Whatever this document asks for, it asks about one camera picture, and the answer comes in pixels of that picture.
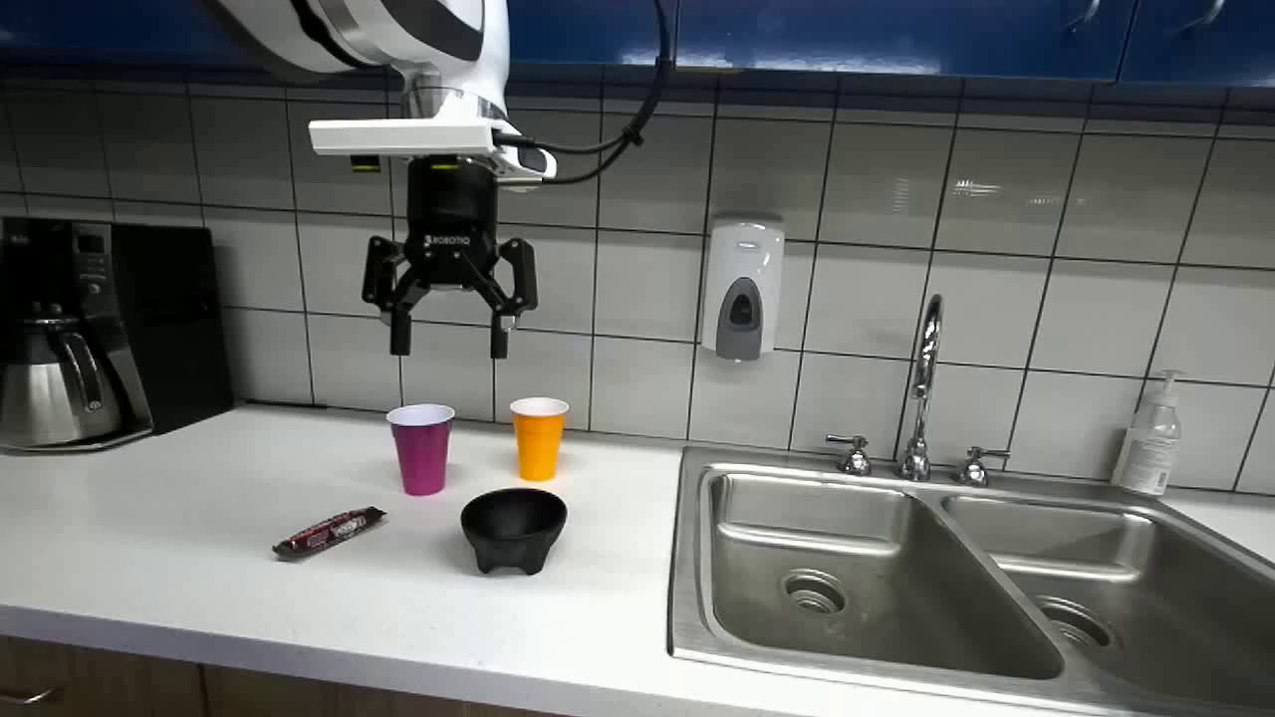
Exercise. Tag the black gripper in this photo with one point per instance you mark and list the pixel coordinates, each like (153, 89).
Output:
(452, 212)

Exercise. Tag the black steel coffee maker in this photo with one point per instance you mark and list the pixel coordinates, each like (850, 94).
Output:
(174, 320)

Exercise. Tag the chrome sink faucet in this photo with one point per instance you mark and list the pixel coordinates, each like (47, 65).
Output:
(926, 345)

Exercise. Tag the orange plastic cup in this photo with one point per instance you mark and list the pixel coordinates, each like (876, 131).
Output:
(540, 442)

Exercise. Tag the clear soap bottle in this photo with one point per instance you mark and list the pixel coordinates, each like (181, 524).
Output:
(1148, 442)

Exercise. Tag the black bowl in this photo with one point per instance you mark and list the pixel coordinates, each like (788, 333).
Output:
(514, 528)

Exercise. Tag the dark red candy bar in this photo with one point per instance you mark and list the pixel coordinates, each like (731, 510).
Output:
(328, 532)

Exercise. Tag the white wall soap dispenser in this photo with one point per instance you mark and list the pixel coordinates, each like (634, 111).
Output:
(742, 283)

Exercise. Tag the blue upper cabinets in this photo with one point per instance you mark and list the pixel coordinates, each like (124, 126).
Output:
(850, 32)

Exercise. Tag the stainless steel coffee carafe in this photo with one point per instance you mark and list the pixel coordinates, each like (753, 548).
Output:
(47, 391)

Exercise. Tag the stainless steel double sink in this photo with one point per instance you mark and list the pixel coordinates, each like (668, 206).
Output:
(880, 584)

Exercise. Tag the wooden lower cabinets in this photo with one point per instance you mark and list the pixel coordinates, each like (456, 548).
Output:
(263, 689)

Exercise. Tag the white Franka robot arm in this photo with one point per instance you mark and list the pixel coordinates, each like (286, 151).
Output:
(452, 41)

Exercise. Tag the purple plastic cup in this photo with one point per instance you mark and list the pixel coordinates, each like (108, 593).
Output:
(424, 461)

